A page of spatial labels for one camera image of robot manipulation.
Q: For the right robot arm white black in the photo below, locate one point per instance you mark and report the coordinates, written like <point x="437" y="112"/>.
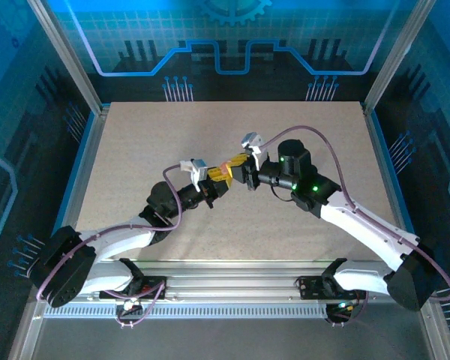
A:
<point x="360" y="225"/>

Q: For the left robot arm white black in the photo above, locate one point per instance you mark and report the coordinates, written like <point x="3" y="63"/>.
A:
<point x="120" y="242"/>

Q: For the blue table edge strip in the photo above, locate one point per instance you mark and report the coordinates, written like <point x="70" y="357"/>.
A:
<point x="75" y="168"/>
<point x="391" y="168"/>

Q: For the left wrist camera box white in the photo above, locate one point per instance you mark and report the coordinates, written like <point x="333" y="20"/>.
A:
<point x="198" y="168"/>

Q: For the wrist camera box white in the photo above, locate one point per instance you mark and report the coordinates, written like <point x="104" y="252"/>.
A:
<point x="198" y="168"/>
<point x="251" y="139"/>

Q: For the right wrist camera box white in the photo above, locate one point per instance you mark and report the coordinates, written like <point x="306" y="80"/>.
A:
<point x="251" y="139"/>

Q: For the aluminium side rail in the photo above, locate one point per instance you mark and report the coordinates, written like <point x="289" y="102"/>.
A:
<point x="85" y="168"/>
<point x="383" y="168"/>

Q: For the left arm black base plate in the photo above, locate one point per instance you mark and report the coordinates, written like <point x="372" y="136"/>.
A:
<point x="153" y="285"/>

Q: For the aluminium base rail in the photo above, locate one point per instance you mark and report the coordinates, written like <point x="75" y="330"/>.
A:
<point x="228" y="281"/>

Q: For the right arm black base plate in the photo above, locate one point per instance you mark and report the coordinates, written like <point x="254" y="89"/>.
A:
<point x="311" y="287"/>

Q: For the aluminium frame post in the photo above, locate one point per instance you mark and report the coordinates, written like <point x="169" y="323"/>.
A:
<point x="395" y="56"/>
<point x="70" y="56"/>

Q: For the aluminium frame beam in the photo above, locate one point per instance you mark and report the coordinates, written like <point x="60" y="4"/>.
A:
<point x="441" y="337"/>
<point x="27" y="337"/>

